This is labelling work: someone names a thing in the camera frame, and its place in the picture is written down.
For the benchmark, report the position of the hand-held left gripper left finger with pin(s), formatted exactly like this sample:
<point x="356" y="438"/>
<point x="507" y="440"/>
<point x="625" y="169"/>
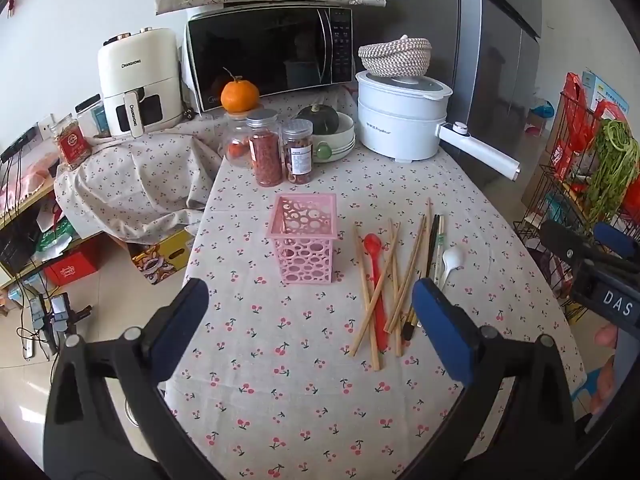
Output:
<point x="180" y="330"/>

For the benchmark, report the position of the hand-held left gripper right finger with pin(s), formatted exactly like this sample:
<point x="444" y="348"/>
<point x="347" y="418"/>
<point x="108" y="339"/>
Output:
<point x="440" y="330"/>

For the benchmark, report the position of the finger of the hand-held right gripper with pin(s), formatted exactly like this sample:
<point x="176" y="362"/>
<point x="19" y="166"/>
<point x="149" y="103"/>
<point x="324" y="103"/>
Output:
<point x="565" y="242"/>
<point x="614" y="240"/>

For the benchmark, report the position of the white plastic spoon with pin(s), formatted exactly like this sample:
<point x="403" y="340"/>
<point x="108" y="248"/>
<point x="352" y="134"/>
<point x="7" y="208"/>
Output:
<point x="454" y="257"/>

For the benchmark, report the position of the white patterned chopstick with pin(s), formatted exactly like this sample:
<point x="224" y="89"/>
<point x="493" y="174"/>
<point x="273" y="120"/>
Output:
<point x="439" y="250"/>

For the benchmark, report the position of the red plastic spoon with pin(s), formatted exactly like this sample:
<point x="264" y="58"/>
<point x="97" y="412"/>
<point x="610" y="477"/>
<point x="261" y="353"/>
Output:
<point x="372" y="246"/>

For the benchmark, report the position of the pink perforated utensil holder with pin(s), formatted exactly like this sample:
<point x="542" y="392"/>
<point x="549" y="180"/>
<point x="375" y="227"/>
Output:
<point x="300" y="260"/>

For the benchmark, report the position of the person's right hand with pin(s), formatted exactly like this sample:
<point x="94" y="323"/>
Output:
<point x="607" y="336"/>

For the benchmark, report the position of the yellow cartoon print box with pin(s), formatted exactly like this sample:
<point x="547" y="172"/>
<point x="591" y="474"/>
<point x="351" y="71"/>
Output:
<point x="160" y="260"/>

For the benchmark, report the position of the green long beans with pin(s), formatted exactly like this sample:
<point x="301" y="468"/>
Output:
<point x="617" y="160"/>

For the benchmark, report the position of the cherry print tablecloth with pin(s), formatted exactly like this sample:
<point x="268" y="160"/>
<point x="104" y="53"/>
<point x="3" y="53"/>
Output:
<point x="280" y="360"/>

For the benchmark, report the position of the red plastic bag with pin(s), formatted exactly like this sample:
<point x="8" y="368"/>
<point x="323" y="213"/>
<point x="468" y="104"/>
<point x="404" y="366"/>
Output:
<point x="575" y="120"/>

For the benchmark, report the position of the black device on floor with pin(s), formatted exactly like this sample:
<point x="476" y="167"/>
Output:
<point x="55" y="312"/>

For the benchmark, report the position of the red cardboard box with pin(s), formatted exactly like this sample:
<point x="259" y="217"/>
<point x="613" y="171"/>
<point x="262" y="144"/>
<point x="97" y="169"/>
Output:
<point x="70" y="267"/>

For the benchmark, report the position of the blue and white box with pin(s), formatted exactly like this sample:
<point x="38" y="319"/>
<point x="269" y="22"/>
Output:
<point x="602" y="91"/>

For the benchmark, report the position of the cherry print draped cloth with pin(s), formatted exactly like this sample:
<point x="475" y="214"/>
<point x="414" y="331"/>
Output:
<point x="135" y="180"/>

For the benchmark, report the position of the glass jar with bamboo lid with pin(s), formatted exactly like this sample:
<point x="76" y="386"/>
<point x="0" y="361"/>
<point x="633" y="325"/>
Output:
<point x="237" y="150"/>

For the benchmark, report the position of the jar of red berries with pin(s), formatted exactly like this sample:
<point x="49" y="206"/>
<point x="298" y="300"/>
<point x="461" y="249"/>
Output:
<point x="265" y="155"/>

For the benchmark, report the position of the grey refrigerator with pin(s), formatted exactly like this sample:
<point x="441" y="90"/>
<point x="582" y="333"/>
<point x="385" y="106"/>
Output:
<point x="490" y="60"/>

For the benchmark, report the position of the white electric cooking pot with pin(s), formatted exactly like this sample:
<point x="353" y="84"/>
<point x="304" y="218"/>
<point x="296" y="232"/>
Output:
<point x="400" y="125"/>

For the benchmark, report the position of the jar of dried fruit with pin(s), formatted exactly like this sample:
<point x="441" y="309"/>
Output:
<point x="297" y="155"/>

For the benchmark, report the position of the red label snack jar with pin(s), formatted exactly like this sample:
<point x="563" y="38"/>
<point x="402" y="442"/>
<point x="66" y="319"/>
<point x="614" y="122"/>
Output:
<point x="72" y="147"/>

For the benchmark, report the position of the clear jar with black lid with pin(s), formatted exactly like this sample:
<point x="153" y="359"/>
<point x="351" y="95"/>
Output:
<point x="95" y="115"/>

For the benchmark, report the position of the orange with stem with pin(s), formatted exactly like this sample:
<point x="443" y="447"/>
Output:
<point x="240" y="96"/>

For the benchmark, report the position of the white air fryer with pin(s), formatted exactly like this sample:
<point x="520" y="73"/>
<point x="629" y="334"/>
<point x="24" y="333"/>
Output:
<point x="145" y="65"/>

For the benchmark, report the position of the black microwave oven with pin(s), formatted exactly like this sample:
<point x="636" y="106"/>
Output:
<point x="260" y="55"/>

